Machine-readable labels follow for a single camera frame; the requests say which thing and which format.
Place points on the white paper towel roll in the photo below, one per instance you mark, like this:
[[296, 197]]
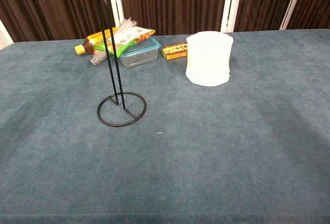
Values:
[[208, 58]]

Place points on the blue grey table cloth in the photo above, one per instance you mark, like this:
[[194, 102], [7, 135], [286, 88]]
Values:
[[165, 136]]

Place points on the yellow red small box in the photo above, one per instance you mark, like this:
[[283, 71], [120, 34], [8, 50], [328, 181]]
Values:
[[174, 51]]

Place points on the green snack bag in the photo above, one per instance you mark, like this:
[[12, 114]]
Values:
[[123, 40]]

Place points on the brown pleated curtain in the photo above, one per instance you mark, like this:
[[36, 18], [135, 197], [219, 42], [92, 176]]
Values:
[[175, 2]]

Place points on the clear plastic straws bundle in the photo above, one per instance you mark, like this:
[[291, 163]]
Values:
[[99, 57]]

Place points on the brown bottle with yellow cap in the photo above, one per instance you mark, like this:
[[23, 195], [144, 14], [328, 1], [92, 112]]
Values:
[[89, 45]]

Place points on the clear plastic food container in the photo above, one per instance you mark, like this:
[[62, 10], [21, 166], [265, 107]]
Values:
[[140, 53]]

